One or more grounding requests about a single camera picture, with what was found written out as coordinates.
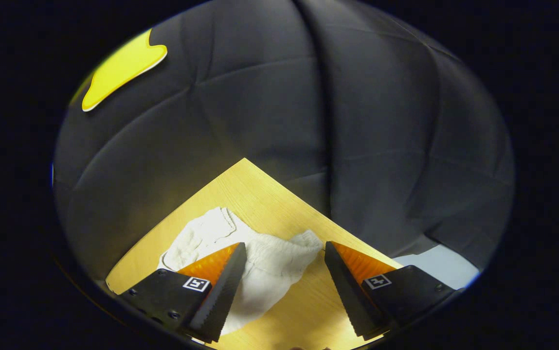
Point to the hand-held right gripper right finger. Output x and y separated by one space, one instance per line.
347 296

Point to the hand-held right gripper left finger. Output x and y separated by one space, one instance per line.
221 296

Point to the white jeans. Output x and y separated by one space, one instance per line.
269 272

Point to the black backdrop cloth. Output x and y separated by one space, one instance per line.
260 97

